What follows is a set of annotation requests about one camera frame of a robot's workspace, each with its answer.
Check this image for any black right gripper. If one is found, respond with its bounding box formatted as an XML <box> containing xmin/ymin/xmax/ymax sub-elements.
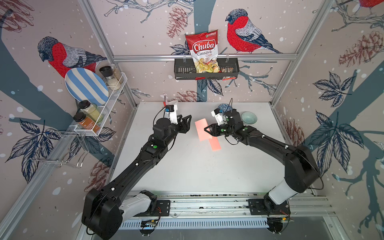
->
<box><xmin>202</xmin><ymin>122</ymin><xmax>235</xmax><ymax>138</ymax></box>

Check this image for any pink square paper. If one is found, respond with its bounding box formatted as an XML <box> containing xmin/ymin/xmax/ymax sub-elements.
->
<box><xmin>195</xmin><ymin>119</ymin><xmax>213</xmax><ymax>142</ymax></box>
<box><xmin>209</xmin><ymin>137</ymin><xmax>222</xmax><ymax>151</ymax></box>

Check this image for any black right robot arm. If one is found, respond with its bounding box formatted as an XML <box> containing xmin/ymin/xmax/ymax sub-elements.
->
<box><xmin>204</xmin><ymin>117</ymin><xmax>321</xmax><ymax>206</ymax></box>

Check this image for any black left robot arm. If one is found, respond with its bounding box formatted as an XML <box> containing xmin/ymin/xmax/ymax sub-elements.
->
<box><xmin>82</xmin><ymin>115</ymin><xmax>192</xmax><ymax>240</ymax></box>

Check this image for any blue patterned ceramic bowl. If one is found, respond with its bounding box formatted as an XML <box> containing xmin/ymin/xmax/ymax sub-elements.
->
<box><xmin>218</xmin><ymin>104</ymin><xmax>233</xmax><ymax>114</ymax></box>

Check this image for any white utensil cup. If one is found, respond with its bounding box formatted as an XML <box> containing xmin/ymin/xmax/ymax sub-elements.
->
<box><xmin>163</xmin><ymin>101</ymin><xmax>178</xmax><ymax>106</ymax></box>

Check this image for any teal striped ceramic bowl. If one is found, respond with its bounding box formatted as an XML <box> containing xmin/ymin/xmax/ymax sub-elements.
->
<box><xmin>241</xmin><ymin>112</ymin><xmax>258</xmax><ymax>125</ymax></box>

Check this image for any red Chuba chips bag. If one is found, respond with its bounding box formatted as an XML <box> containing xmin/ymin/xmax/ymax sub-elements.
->
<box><xmin>186</xmin><ymin>30</ymin><xmax>220</xmax><ymax>74</ymax></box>

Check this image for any black lid spice jar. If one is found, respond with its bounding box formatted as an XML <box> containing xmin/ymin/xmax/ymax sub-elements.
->
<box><xmin>99</xmin><ymin>66</ymin><xmax>121</xmax><ymax>90</ymax></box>

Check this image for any green spice jar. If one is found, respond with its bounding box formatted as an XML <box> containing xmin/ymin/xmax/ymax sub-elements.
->
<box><xmin>78</xmin><ymin>100</ymin><xmax>104</xmax><ymax>123</ymax></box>

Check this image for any orange spice jar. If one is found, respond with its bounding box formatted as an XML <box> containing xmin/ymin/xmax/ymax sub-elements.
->
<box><xmin>73</xmin><ymin>112</ymin><xmax>101</xmax><ymax>134</ymax></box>

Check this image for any blue striped plate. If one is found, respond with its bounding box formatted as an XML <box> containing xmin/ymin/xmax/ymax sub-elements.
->
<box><xmin>65</xmin><ymin>68</ymin><xmax>109</xmax><ymax>106</ymax></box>

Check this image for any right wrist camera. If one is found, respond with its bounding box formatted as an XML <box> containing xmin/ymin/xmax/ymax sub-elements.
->
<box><xmin>211</xmin><ymin>108</ymin><xmax>226</xmax><ymax>126</ymax></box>

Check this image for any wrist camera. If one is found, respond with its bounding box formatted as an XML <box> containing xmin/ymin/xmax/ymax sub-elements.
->
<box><xmin>211</xmin><ymin>108</ymin><xmax>226</xmax><ymax>126</ymax></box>
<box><xmin>165</xmin><ymin>105</ymin><xmax>178</xmax><ymax>125</ymax></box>

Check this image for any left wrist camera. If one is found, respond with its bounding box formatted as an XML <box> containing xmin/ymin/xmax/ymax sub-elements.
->
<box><xmin>165</xmin><ymin>105</ymin><xmax>178</xmax><ymax>125</ymax></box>

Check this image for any red handled utensil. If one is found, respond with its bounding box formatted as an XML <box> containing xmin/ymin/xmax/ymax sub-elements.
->
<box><xmin>163</xmin><ymin>94</ymin><xmax>167</xmax><ymax>106</ymax></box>

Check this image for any black wire basket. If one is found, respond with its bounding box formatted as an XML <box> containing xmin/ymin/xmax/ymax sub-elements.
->
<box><xmin>174</xmin><ymin>58</ymin><xmax>240</xmax><ymax>80</ymax></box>

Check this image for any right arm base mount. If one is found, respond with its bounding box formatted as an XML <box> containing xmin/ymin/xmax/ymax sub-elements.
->
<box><xmin>247</xmin><ymin>194</ymin><xmax>291</xmax><ymax>216</ymax></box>

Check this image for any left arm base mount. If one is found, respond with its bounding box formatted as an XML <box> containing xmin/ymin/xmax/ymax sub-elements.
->
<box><xmin>133</xmin><ymin>190</ymin><xmax>171</xmax><ymax>217</ymax></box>

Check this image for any white wire shelf rack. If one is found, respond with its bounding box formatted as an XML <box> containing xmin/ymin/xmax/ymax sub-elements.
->
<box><xmin>74</xmin><ymin>73</ymin><xmax>128</xmax><ymax>137</ymax></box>

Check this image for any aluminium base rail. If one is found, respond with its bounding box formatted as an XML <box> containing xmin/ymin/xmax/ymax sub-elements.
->
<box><xmin>86</xmin><ymin>191</ymin><xmax>334</xmax><ymax>218</ymax></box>

